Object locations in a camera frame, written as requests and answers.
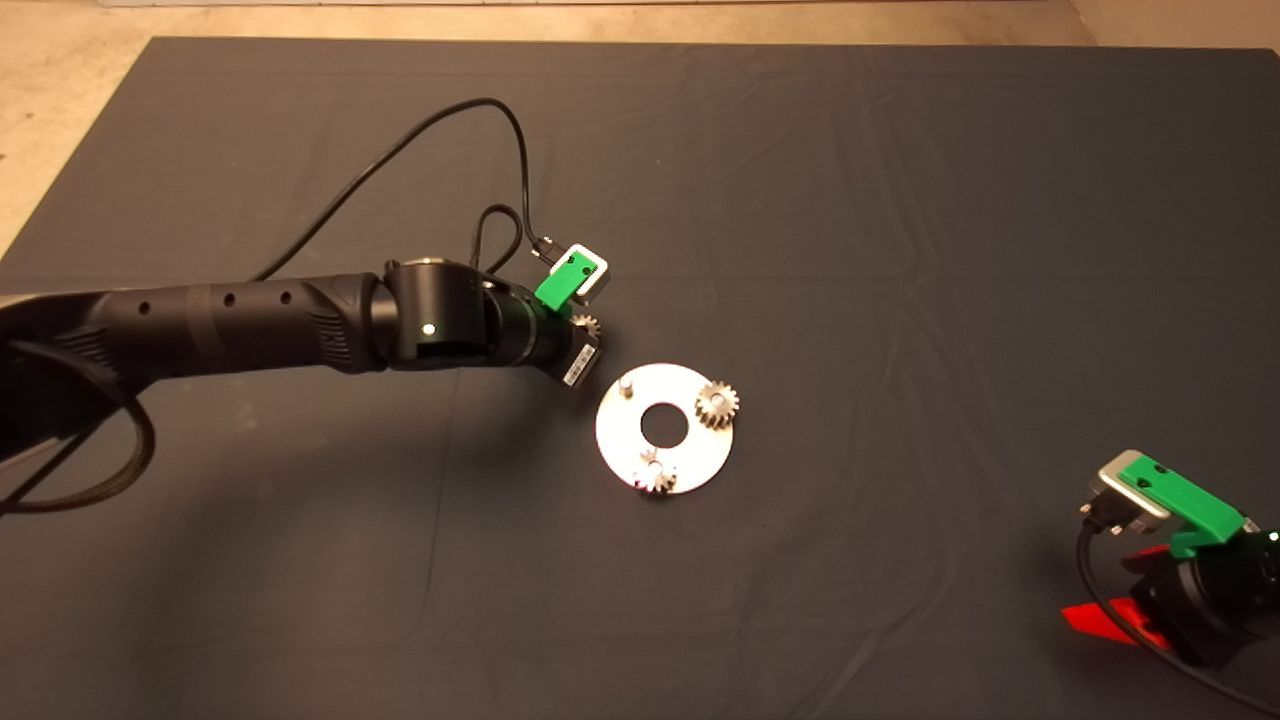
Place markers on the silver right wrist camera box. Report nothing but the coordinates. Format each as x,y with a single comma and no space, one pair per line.
1115,485

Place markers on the green left camera mount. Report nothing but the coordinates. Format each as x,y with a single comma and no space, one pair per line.
562,282

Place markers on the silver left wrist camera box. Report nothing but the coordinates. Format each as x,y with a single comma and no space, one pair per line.
598,280

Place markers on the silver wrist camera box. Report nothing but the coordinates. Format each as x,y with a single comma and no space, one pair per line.
598,280
1115,485

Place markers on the dark grey table cloth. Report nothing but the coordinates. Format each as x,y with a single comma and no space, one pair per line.
900,250

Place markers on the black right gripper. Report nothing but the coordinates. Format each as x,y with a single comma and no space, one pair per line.
1215,605

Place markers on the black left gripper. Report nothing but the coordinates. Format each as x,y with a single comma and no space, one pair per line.
560,350

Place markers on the green right camera mount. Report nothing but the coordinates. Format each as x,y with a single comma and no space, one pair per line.
1190,505

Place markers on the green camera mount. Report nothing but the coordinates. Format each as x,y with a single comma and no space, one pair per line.
1190,505
562,282

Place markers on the small steel planetary gear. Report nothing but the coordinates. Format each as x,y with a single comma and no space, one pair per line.
588,325
718,405
655,475

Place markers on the round metal carrier plate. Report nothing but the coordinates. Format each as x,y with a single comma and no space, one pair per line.
700,455

